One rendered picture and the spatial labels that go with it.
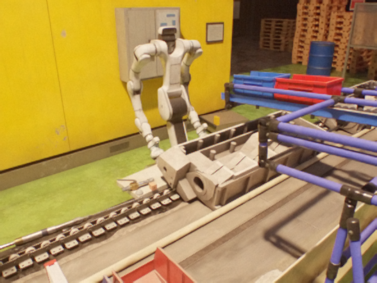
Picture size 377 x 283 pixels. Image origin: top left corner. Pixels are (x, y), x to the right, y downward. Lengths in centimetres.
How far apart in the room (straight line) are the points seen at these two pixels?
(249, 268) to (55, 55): 272
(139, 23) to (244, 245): 265
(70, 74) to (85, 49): 30
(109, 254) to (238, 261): 54
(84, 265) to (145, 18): 271
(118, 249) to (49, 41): 239
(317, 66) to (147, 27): 547
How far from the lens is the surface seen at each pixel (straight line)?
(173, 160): 163
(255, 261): 138
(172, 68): 231
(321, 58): 823
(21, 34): 330
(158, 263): 124
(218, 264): 134
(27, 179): 365
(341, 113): 158
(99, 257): 141
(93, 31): 352
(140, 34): 352
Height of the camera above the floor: 171
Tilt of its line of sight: 24 degrees down
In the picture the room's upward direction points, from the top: straight up
